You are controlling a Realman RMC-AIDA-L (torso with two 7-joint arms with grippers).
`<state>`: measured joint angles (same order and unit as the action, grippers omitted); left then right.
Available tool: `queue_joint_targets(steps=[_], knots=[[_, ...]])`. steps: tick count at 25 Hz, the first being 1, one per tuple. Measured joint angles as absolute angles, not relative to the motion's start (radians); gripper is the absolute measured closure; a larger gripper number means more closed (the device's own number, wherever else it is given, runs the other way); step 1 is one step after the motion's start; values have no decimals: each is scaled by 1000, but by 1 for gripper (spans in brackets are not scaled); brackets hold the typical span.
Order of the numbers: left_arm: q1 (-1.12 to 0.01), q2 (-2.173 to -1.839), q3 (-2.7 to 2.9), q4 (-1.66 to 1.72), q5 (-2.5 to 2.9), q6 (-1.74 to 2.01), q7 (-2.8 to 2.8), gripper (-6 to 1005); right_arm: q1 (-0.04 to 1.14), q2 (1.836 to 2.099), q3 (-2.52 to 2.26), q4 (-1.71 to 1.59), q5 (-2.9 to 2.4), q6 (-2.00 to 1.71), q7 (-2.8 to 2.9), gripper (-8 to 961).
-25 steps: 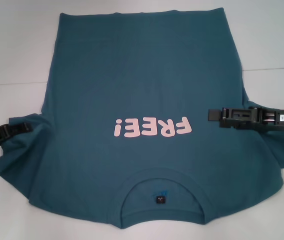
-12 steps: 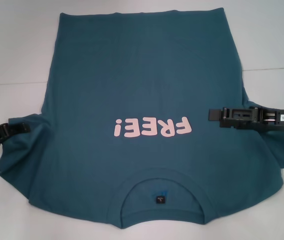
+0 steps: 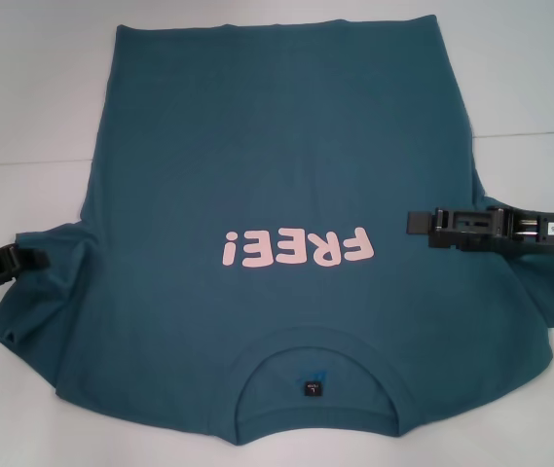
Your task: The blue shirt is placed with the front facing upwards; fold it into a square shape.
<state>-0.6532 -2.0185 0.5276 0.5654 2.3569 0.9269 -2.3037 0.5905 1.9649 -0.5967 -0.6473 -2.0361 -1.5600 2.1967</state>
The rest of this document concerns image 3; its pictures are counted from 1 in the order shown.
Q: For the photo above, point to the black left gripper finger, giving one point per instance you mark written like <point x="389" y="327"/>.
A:
<point x="28" y="260"/>

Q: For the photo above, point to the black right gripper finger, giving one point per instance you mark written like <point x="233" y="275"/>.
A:
<point x="420" y="221"/>
<point x="452" y="244"/>

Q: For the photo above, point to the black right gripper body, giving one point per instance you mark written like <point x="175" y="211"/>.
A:
<point x="525" y="240"/>

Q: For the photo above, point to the blue t-shirt with pink print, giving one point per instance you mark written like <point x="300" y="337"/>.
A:
<point x="276" y="170"/>

